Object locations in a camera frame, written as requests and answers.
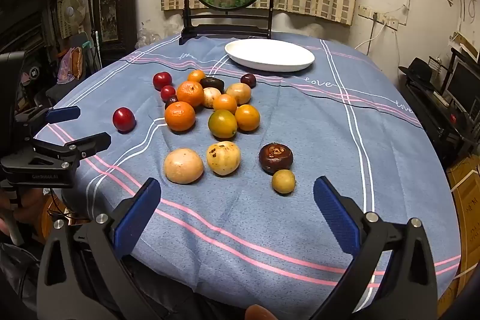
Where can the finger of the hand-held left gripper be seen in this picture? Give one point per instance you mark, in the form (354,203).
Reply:
(92,143)
(63,113)

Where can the black metal pole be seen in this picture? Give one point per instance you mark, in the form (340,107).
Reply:
(90,5)

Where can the pink bag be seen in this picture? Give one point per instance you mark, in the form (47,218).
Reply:
(72,62)

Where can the blue striped tablecloth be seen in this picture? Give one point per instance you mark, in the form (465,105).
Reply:
(262,230)

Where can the round dark brown fruit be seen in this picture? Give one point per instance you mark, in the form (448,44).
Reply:
(276,158)

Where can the electric fan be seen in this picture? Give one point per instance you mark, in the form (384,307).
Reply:
(71,10)

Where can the dark brown oblong fruit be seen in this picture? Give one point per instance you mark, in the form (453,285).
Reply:
(212,83)

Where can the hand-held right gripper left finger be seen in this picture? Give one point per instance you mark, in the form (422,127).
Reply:
(135,218)

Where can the green orange citrus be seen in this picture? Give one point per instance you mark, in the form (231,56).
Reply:
(222,124)

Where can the small dark red plum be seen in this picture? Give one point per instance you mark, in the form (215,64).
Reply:
(170,102)

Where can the tan round fruit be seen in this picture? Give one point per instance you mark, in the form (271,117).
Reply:
(239,93)

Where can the black desk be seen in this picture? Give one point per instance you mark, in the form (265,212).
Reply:
(431,117)

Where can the clear plastic bag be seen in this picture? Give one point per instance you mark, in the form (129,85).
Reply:
(148,37)

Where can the pale cream round fruit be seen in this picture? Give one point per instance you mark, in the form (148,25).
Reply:
(210,97)

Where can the wall socket strip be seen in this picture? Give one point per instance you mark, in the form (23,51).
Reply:
(378,17)

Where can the red tomato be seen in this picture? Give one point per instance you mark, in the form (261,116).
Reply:
(123,119)
(168,93)
(162,81)

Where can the dark purple plum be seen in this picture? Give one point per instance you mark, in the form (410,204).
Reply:
(248,80)

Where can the large orange mandarin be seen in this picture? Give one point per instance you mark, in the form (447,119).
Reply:
(190,93)
(180,116)

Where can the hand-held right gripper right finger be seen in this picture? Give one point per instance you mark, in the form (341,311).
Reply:
(335,215)

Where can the small orange citrus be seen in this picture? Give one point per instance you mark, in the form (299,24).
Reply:
(196,75)
(224,104)
(247,117)

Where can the yellow spotted fruit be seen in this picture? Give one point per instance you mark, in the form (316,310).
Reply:
(223,158)

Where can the small yellow green fruit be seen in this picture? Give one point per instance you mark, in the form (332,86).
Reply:
(283,181)

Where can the black hat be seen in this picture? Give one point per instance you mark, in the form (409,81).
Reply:
(418,69)

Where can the cardboard box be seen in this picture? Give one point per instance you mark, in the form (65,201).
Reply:
(467,192)

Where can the white oval plate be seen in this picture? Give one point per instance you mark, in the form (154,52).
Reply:
(270,55)

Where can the person's left hand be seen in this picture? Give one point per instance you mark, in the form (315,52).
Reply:
(28,206)

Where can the large tan passion fruit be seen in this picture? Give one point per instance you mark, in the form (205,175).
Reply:
(183,166)

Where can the computer monitor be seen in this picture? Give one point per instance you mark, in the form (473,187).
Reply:
(465,84)

